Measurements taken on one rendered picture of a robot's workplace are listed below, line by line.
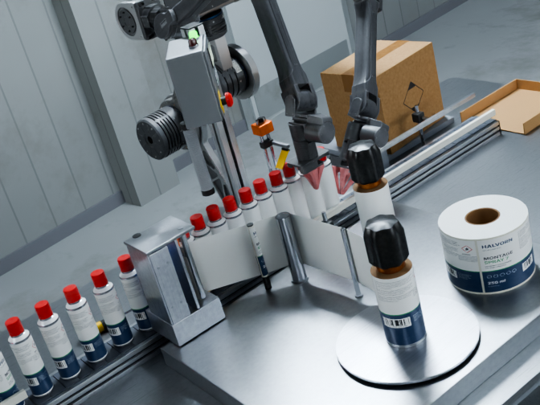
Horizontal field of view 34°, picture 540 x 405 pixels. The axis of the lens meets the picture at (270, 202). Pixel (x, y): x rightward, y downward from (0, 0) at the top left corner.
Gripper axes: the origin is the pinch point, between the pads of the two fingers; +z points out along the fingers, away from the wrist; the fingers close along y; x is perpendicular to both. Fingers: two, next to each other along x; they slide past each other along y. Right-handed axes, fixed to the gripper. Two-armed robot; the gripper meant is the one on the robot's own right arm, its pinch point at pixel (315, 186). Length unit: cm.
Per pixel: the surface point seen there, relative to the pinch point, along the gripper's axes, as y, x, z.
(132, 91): 81, 263, 39
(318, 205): 1.6, 3.1, 7.5
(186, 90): -23.7, 9.2, -37.3
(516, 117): 87, 2, 19
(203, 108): -21.6, 7.6, -31.7
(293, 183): -3.8, 4.3, -1.8
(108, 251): 23, 231, 103
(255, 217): -18.7, 3.7, 0.5
